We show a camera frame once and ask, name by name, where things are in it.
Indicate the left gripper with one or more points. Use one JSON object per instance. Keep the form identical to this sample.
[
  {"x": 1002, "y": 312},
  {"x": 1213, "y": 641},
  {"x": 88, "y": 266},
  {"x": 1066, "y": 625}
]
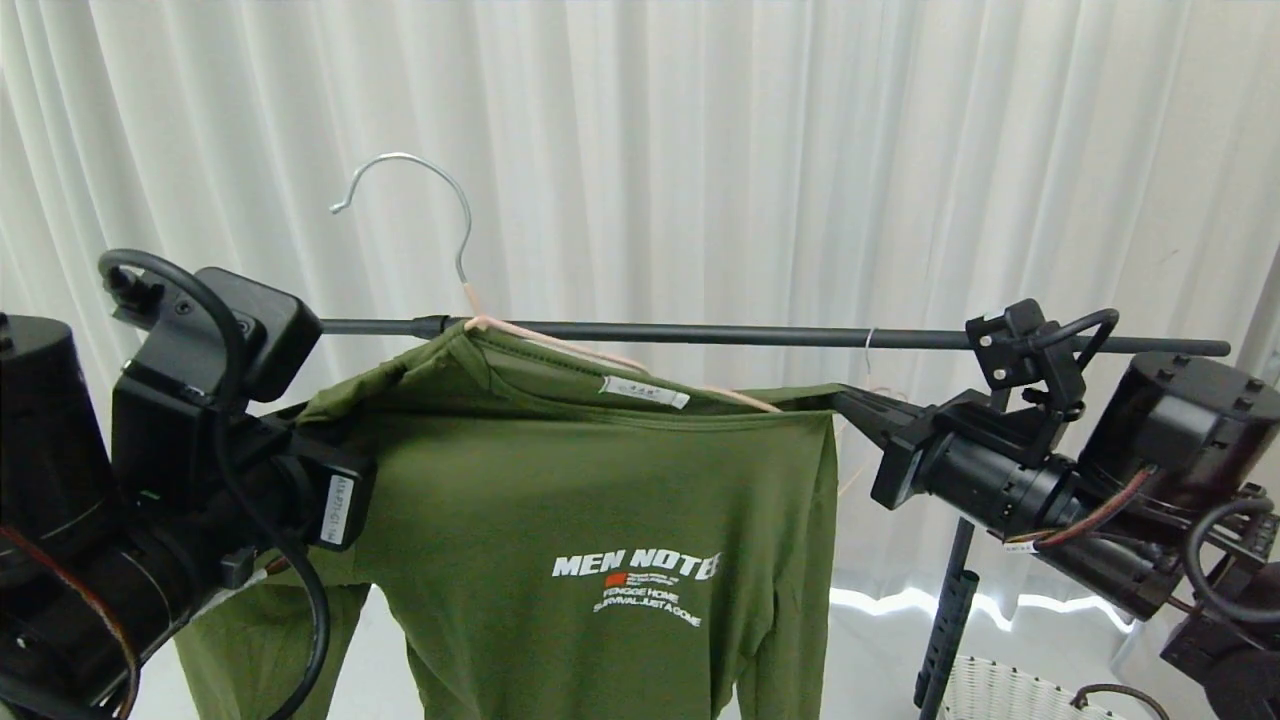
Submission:
[{"x": 345, "y": 500}]

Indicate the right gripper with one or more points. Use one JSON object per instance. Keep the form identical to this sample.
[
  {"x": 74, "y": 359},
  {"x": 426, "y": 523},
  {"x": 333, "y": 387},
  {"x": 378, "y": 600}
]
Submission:
[{"x": 960, "y": 470}]

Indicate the green printed sleeveless shirt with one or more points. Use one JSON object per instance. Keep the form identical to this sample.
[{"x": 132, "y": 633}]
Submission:
[{"x": 600, "y": 500}]

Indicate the pink clothes hanger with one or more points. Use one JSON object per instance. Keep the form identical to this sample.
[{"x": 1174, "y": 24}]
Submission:
[
  {"x": 868, "y": 350},
  {"x": 465, "y": 220}
]

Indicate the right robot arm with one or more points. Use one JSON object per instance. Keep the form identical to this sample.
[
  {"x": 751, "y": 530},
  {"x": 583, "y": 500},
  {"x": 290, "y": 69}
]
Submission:
[{"x": 1180, "y": 420}]

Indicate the white laundry basket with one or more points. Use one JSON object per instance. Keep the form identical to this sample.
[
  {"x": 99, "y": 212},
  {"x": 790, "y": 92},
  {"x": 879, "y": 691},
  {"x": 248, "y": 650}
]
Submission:
[{"x": 1000, "y": 690}]

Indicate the black clothes rack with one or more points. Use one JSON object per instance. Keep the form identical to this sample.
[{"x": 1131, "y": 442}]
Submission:
[{"x": 750, "y": 335}]

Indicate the white curtain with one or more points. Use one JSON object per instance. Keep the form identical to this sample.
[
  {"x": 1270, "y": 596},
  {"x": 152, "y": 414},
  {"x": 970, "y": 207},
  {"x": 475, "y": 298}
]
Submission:
[{"x": 700, "y": 150}]

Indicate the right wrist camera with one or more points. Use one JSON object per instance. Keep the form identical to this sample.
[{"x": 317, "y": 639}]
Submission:
[{"x": 1020, "y": 350}]

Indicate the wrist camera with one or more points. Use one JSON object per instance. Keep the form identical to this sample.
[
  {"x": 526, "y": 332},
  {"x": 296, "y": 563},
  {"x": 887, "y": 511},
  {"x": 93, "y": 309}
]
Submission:
[
  {"x": 250, "y": 320},
  {"x": 1020, "y": 350}
]

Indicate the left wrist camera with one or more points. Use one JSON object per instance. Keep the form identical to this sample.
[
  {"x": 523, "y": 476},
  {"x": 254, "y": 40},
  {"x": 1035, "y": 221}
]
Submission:
[{"x": 250, "y": 320}]

